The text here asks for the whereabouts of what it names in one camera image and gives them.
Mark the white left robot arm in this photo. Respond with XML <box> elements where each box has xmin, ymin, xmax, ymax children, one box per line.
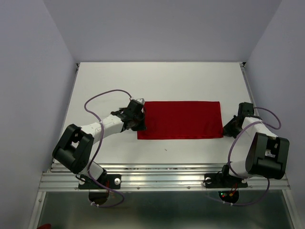
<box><xmin>52</xmin><ymin>98</ymin><xmax>146</xmax><ymax>188</ymax></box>

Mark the red cloth napkin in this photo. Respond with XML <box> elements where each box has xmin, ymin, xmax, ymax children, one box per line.
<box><xmin>137</xmin><ymin>101</ymin><xmax>224</xmax><ymax>140</ymax></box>

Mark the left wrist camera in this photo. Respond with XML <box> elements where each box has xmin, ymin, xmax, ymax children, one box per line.
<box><xmin>135</xmin><ymin>98</ymin><xmax>145</xmax><ymax>105</ymax></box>

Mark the aluminium front rail frame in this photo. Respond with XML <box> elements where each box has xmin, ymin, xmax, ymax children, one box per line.
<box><xmin>39</xmin><ymin>163</ymin><xmax>292</xmax><ymax>191</ymax></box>

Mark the aluminium right side rail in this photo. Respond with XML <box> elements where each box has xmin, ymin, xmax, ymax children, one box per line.
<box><xmin>239</xmin><ymin>62</ymin><xmax>275</xmax><ymax>165</ymax></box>

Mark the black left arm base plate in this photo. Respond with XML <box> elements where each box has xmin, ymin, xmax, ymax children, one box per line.
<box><xmin>75</xmin><ymin>173</ymin><xmax>122</xmax><ymax>191</ymax></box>

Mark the red object bottom left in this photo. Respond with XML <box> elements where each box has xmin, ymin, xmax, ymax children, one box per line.
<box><xmin>37</xmin><ymin>223</ymin><xmax>51</xmax><ymax>229</ymax></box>

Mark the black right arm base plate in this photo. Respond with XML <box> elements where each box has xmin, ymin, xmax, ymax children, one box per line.
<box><xmin>203</xmin><ymin>173</ymin><xmax>248</xmax><ymax>188</ymax></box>

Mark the aluminium left side rail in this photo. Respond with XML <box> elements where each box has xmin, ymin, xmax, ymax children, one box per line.
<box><xmin>44</xmin><ymin>61</ymin><xmax>79</xmax><ymax>172</ymax></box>

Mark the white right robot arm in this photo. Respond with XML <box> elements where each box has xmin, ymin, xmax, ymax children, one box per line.
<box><xmin>219</xmin><ymin>102</ymin><xmax>290</xmax><ymax>186</ymax></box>

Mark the aluminium rail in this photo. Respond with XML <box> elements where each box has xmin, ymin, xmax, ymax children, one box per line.
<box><xmin>44</xmin><ymin>61</ymin><xmax>79</xmax><ymax>172</ymax></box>
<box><xmin>239</xmin><ymin>62</ymin><xmax>275</xmax><ymax>165</ymax></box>

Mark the dark wooden spoon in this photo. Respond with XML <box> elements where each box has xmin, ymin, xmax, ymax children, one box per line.
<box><xmin>111</xmin><ymin>111</ymin><xmax>121</xmax><ymax>115</ymax></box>

